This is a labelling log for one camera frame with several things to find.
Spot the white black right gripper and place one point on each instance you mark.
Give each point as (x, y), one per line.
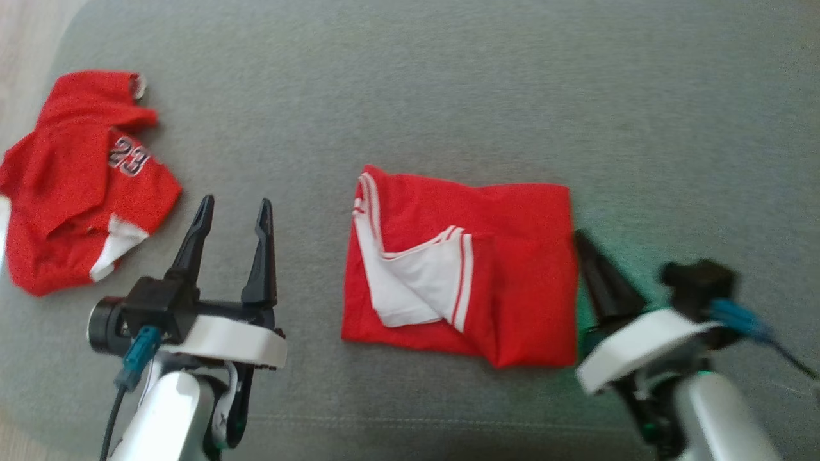
(640, 349)

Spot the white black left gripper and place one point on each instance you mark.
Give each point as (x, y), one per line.
(237, 339)

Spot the red white basketball jersey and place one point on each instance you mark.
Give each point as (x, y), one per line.
(525, 256)

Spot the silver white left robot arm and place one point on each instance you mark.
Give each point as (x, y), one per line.
(170, 416)

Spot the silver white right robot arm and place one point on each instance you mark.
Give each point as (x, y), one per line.
(724, 422)

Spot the red jersey number 23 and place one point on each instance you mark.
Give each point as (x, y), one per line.
(57, 192)

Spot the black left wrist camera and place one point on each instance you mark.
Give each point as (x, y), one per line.
(157, 310)

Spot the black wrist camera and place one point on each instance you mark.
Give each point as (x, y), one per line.
(157, 310)
(698, 288)

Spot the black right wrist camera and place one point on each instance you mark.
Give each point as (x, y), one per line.
(698, 288)

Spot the blue left camera connector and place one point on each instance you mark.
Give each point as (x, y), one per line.
(138, 358)

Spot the blue camera connector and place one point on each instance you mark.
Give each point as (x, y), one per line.
(138, 358)
(740, 320)

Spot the blue right camera connector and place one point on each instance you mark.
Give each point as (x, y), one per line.
(740, 320)

